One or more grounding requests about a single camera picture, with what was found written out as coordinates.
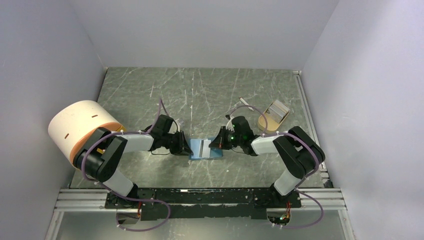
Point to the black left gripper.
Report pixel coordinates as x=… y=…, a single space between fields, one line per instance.
x=183 y=148

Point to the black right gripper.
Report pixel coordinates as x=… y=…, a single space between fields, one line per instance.
x=219 y=141

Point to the blue card holder wallet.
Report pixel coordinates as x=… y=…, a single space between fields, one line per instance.
x=194 y=144

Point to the white card with magnetic stripe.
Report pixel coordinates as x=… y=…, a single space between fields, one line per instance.
x=205 y=150

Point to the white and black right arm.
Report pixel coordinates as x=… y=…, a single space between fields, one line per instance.
x=300 y=154

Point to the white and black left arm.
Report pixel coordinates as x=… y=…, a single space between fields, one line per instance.
x=100 y=156

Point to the white pen with red cap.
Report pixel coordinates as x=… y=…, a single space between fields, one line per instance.
x=243 y=101

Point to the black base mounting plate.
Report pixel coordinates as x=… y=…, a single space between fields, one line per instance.
x=179 y=203

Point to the white and orange cylinder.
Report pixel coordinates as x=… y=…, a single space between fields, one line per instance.
x=72 y=126

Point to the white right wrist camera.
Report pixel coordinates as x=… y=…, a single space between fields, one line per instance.
x=229 y=125

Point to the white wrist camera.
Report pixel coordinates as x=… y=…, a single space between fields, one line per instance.
x=178 y=125
x=229 y=125

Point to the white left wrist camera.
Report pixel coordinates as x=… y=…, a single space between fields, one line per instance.
x=178 y=125

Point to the aluminium rail frame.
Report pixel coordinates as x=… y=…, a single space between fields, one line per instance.
x=80 y=214

